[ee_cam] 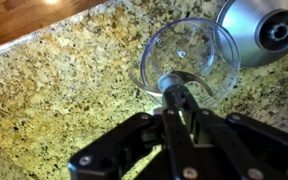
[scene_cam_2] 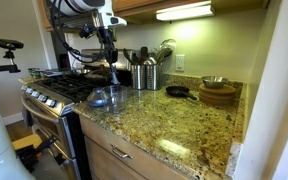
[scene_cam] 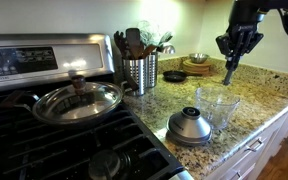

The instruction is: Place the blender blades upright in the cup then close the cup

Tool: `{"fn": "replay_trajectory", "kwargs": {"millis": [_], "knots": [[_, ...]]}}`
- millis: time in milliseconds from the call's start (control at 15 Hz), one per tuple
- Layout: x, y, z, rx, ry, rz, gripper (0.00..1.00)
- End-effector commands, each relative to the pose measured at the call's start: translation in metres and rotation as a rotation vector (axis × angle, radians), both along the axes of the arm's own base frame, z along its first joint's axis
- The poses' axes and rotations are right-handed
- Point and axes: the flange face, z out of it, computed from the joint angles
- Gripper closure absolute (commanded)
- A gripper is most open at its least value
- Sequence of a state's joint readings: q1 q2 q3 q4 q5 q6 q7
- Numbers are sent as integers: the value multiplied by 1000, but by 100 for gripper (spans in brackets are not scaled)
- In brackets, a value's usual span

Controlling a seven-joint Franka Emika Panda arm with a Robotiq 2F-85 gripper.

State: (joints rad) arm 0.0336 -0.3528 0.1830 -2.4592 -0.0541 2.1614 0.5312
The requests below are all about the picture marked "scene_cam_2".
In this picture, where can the black external camera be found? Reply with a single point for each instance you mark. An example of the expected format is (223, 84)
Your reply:
(8, 43)

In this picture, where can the steel frying pan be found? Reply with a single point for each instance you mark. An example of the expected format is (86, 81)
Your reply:
(99, 81)

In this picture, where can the small steel bowl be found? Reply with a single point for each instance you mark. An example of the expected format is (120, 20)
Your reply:
(214, 81)

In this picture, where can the white wall outlet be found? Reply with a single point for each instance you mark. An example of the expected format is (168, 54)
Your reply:
(180, 62)

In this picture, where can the small steel pot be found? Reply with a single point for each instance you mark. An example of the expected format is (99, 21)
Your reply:
(81, 70)

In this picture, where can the black cooking spoon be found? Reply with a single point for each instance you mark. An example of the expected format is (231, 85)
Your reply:
(127, 55)

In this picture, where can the wooden lower cabinet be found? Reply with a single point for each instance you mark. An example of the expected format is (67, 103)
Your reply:
(100, 163)

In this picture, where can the dark wooden spatula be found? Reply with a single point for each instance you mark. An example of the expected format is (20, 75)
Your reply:
(144, 53)

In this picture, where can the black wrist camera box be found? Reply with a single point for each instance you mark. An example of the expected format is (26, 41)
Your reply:
(87, 31)

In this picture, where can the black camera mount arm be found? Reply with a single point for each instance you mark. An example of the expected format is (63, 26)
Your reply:
(4, 68)

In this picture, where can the yellow block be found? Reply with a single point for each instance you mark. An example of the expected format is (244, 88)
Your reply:
(25, 141)

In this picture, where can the under-cabinet light strip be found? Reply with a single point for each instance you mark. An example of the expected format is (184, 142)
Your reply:
(184, 11)

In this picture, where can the wooden upper cabinet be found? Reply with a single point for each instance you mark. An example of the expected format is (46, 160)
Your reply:
(144, 4)

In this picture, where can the small glass jar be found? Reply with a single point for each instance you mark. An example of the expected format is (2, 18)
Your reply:
(34, 72)

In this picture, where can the clear glass cup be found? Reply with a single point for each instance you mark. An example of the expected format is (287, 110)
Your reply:
(116, 100)

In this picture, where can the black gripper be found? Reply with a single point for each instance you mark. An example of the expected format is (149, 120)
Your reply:
(109, 41)

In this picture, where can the black clamp tool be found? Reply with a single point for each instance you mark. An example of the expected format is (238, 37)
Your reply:
(30, 156)

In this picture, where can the small black cast-iron skillet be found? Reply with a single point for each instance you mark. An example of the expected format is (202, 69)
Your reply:
(177, 91)

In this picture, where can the perforated steel utensil holder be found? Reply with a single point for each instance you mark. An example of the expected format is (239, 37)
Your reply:
(154, 76)
(138, 76)

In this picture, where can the stainless steel gas stove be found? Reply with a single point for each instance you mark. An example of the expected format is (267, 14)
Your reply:
(50, 100)

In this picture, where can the steel ladle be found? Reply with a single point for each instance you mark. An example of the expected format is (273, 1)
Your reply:
(150, 61)

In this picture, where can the wooden cabinet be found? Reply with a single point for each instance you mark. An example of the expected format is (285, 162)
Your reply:
(144, 4)
(100, 163)

